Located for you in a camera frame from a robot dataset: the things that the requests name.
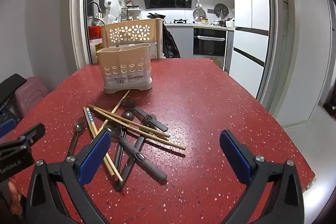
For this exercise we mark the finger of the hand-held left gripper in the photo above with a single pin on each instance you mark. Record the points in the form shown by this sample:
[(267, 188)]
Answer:
[(27, 134), (6, 126)]

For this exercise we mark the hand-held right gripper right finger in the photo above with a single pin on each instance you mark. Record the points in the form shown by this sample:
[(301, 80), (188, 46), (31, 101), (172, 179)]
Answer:
[(236, 158)]

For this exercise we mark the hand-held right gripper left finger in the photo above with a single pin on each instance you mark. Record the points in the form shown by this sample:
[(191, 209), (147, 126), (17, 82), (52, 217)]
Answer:
[(94, 155)]

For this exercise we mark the plain bamboo chopstick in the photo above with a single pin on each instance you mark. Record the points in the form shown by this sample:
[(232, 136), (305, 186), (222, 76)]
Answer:
[(105, 111), (118, 106)]

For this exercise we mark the pile of wooden chopsticks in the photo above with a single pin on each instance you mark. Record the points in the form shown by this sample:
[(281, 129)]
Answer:
[(170, 142)]

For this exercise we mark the beige plastic utensil holder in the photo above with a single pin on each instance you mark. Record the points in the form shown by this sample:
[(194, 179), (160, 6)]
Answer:
[(123, 58)]

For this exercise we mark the person's left hand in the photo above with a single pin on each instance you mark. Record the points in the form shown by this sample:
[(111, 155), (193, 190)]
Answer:
[(15, 196)]

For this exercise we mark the black textured pad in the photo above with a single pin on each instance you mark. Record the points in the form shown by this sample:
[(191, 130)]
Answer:
[(10, 86)]

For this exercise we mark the pink plastic stool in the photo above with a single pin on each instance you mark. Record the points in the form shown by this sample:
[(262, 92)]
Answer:
[(30, 92)]

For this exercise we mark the cardboard box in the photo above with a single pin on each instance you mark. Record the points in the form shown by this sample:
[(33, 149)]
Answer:
[(216, 61)]

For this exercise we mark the red plastic basket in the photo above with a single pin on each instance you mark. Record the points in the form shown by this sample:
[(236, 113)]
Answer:
[(94, 32)]

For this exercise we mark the steel pan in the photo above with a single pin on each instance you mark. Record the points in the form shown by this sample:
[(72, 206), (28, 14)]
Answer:
[(95, 21)]

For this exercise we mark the black bag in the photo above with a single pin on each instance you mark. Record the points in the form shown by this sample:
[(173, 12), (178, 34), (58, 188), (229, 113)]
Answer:
[(170, 43)]

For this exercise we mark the white rice cooker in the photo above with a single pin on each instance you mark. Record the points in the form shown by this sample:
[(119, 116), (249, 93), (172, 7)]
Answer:
[(229, 22)]

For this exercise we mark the white spice rack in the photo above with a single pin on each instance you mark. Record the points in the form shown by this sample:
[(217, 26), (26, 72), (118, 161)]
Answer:
[(130, 12)]

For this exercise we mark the black kitchen faucet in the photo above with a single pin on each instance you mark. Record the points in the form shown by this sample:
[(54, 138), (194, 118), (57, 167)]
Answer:
[(97, 5)]

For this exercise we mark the gas stove burner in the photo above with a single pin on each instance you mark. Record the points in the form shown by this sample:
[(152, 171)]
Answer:
[(181, 21)]

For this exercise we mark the round steel steamer rack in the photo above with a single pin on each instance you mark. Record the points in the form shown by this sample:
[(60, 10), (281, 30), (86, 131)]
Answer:
[(199, 14), (221, 10)]

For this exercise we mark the black wok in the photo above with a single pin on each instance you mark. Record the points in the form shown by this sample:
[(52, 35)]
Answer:
[(156, 15)]

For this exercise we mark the white refrigerator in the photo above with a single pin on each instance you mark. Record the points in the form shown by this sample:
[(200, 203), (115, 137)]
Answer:
[(249, 3)]

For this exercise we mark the white sliding door frame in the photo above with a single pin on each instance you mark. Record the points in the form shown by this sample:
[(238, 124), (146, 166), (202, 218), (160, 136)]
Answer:
[(78, 29)]

